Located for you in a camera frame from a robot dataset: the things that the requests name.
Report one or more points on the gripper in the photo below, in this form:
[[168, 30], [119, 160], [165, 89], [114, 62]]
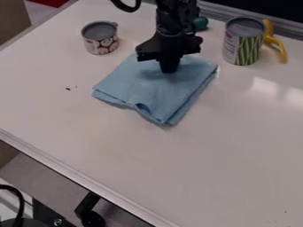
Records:
[[169, 47]]

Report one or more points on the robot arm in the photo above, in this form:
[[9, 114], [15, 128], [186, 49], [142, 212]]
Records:
[[173, 14]]

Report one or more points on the short can with mushroom label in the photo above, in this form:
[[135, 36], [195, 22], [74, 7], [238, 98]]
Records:
[[100, 37]]

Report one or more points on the yellow tool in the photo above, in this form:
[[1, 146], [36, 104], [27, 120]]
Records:
[[276, 41]]

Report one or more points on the blue cloth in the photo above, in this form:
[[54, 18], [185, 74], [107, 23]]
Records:
[[158, 88]]

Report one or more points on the teal toy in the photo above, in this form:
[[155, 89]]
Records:
[[201, 23]]

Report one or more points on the tall can with green stripes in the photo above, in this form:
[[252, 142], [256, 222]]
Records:
[[243, 41]]

